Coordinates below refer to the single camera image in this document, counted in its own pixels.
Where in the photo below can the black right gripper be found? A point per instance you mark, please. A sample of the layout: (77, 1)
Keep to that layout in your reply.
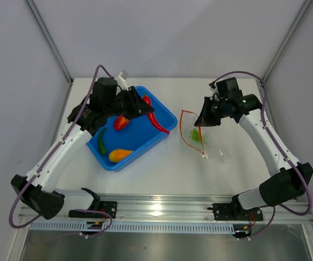
(204, 119)

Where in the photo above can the green chili pepper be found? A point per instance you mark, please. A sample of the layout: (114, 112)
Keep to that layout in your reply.
(101, 146)

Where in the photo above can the clear zip top bag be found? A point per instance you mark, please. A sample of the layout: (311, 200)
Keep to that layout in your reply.
(214, 149)

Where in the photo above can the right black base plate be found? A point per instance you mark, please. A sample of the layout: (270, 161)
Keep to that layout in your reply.
(234, 212)

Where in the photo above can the green grape bunch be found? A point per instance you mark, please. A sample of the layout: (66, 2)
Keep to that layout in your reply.
(195, 136)

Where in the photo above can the right aluminium frame post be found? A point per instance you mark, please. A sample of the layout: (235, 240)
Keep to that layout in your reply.
(291, 32)

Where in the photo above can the aluminium mounting rail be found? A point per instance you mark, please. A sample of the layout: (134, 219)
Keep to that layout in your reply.
(188, 209)

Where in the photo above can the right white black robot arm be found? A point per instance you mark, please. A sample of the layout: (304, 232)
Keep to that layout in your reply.
(289, 177)

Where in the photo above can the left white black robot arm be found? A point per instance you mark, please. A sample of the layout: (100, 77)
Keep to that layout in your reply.
(104, 100)

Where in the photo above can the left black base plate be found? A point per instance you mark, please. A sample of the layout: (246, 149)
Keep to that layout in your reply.
(96, 211)

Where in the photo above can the yellow orange mango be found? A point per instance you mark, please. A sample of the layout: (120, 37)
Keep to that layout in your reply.
(118, 155)

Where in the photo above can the red chili pepper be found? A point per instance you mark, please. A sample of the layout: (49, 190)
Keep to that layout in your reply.
(152, 118)

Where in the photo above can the white slotted cable duct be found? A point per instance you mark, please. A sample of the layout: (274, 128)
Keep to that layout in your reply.
(138, 227)

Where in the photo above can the left aluminium frame post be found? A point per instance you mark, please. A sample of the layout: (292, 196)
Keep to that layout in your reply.
(48, 39)

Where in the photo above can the blue plastic tray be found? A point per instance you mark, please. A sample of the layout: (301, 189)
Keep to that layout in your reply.
(138, 136)

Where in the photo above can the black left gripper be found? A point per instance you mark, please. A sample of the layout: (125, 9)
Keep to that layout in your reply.
(138, 105)

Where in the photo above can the aluminium frame post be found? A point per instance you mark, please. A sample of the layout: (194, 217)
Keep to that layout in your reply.
(291, 32)
(48, 39)

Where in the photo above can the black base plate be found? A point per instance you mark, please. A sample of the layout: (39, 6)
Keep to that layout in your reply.
(96, 211)
(234, 212)

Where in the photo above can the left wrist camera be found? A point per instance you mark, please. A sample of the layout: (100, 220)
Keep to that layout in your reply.
(121, 77)

